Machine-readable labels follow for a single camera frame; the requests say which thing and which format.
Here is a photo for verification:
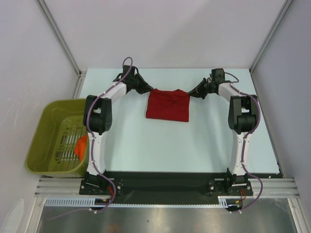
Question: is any red t shirt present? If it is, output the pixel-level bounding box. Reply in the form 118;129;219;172
145;89;190;122

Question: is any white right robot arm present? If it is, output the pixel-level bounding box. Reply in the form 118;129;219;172
188;68;261;195

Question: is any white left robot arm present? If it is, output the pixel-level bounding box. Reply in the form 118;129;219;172
84;65;153;194

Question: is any olive green plastic basket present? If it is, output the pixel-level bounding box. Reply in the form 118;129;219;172
25;99;88;178

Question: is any orange garment in basket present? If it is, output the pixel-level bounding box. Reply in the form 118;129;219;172
74;134;88;162

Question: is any left aluminium corner post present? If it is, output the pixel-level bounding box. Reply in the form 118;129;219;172
36;0;86;99

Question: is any aluminium corner post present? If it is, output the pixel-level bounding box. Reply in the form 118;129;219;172
249;0;295;75
36;0;86;99

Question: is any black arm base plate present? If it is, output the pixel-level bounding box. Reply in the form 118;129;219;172
79;171;253;203

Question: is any right aluminium corner post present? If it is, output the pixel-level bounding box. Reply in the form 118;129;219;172
249;0;295;75

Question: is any aluminium front frame rail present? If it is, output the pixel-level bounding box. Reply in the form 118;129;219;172
35;177;300;199

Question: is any white slotted cable duct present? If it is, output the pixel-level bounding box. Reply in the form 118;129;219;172
45;197;242;209

